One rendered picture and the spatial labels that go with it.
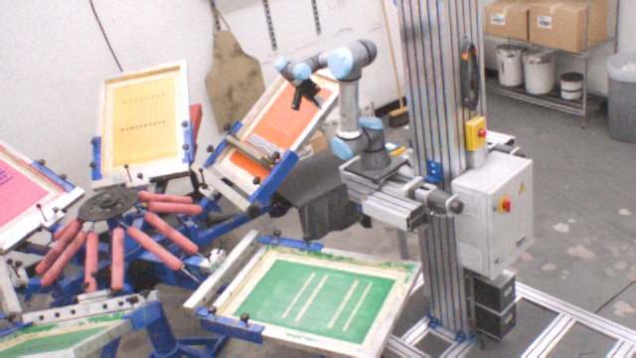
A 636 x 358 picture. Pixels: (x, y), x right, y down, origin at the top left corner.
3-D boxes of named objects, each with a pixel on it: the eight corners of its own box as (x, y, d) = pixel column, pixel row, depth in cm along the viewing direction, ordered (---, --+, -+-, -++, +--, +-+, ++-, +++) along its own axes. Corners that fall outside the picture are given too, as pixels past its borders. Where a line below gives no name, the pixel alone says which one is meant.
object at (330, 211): (363, 214, 372) (356, 168, 356) (372, 220, 365) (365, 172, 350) (300, 248, 353) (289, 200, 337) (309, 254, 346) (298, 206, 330)
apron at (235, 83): (268, 112, 563) (242, -2, 512) (272, 114, 557) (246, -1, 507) (218, 133, 540) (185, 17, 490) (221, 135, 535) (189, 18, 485)
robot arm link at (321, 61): (384, 30, 256) (319, 48, 296) (365, 38, 250) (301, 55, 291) (393, 56, 258) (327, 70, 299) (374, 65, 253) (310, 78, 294)
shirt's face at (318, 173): (324, 150, 385) (323, 149, 385) (366, 172, 351) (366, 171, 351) (258, 180, 365) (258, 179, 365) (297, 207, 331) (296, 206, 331)
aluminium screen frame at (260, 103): (295, 62, 361) (291, 58, 359) (354, 82, 316) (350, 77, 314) (213, 167, 353) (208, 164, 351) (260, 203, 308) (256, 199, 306)
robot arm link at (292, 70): (316, 58, 283) (301, 57, 292) (297, 67, 278) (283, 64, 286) (319, 75, 287) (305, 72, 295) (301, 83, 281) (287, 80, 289)
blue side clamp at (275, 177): (295, 154, 315) (286, 147, 310) (300, 157, 311) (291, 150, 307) (259, 201, 312) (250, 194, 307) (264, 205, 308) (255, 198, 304)
